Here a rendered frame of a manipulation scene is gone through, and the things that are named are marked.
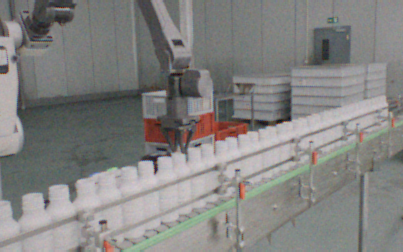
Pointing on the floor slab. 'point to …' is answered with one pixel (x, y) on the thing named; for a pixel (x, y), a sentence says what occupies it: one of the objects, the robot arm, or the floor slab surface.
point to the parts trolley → (227, 104)
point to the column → (187, 25)
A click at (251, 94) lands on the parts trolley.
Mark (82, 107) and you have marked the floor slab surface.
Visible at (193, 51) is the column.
